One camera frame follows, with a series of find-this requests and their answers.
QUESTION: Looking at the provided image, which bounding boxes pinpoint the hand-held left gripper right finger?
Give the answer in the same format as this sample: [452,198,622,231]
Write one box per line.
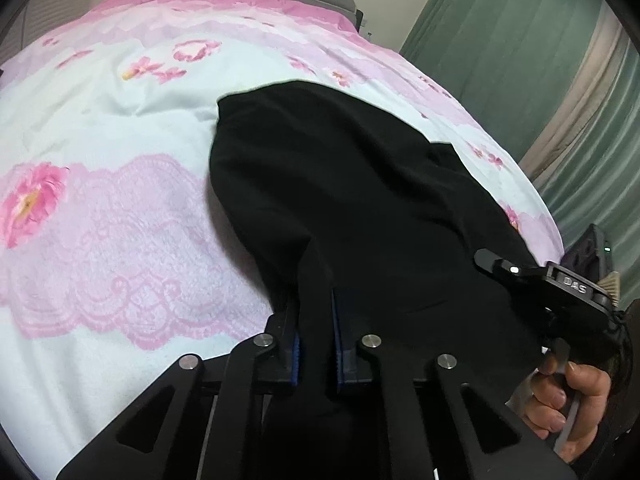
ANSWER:
[331,289,577,480]

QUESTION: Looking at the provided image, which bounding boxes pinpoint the black pants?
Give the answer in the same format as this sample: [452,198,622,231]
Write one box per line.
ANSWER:
[209,79,551,480]

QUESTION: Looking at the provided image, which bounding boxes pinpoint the beige curtain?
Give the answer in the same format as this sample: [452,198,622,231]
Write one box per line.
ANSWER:
[519,9,632,182]

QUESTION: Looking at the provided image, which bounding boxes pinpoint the person's right hand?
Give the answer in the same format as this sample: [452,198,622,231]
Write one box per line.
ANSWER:
[506,360,614,465]

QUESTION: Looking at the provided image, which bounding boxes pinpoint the pale sheer curtain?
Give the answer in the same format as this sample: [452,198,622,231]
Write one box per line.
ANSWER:
[537,47,640,288]

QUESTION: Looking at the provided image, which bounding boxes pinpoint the pink floral blanket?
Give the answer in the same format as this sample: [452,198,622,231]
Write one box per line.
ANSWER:
[0,0,566,466]

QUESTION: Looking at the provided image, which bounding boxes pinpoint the green curtain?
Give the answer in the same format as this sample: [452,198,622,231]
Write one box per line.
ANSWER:
[398,0,617,161]

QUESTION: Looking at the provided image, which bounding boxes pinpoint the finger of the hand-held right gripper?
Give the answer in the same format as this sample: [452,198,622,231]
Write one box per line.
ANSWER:
[473,248,552,282]

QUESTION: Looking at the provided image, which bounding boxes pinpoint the white louvered wardrobe door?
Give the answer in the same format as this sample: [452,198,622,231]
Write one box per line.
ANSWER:
[0,0,96,63]

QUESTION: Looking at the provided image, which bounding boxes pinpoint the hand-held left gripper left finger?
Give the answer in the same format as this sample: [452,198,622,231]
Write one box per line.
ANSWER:
[56,304,301,480]

